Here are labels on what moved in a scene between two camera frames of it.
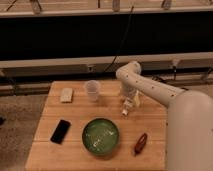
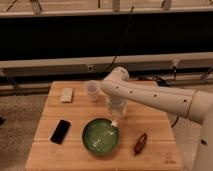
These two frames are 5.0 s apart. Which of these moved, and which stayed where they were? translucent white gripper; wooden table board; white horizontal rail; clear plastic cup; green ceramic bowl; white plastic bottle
Moved: white plastic bottle; translucent white gripper
Stayed: white horizontal rail; wooden table board; clear plastic cup; green ceramic bowl
